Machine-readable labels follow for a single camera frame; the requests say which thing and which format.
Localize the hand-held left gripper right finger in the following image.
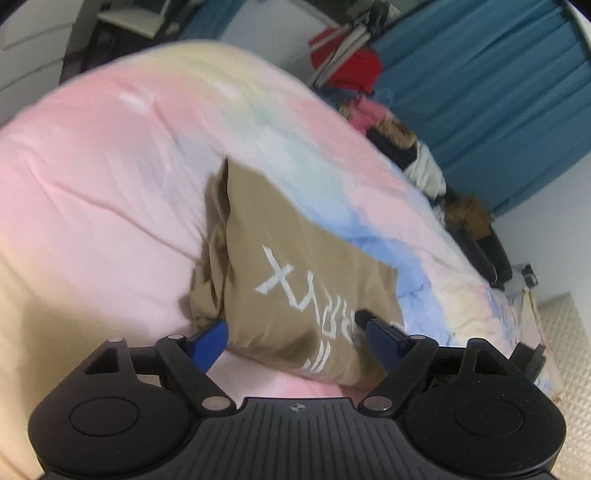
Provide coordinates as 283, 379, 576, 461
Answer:
358, 311, 515, 418

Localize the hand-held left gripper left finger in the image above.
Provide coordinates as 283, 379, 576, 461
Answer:
69, 318, 237, 417

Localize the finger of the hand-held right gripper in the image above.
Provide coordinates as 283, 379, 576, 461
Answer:
512, 342, 546, 381

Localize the tan printed shirt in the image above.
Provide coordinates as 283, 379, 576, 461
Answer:
189, 157, 407, 386

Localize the dark sofa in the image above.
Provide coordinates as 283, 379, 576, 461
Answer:
450, 222, 513, 291

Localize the brown paper bag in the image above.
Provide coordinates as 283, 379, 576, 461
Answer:
445, 194, 492, 238

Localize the white garment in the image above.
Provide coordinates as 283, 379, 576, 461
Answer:
406, 141, 446, 199

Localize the dark garment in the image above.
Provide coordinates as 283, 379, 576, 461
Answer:
369, 129, 426, 181

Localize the bed with pastel duvet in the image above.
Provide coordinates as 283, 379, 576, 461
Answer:
0, 39, 566, 476

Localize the brown lace garment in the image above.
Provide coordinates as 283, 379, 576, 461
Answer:
376, 117, 416, 148

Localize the blue curtain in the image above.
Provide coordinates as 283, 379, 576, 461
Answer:
369, 0, 591, 217
178, 0, 245, 40

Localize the red garment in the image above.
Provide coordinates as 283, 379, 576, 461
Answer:
309, 28, 384, 90

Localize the black and white chair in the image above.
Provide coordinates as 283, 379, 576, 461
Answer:
81, 0, 185, 70

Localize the white vanity desk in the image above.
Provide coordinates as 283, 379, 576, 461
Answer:
0, 0, 86, 125

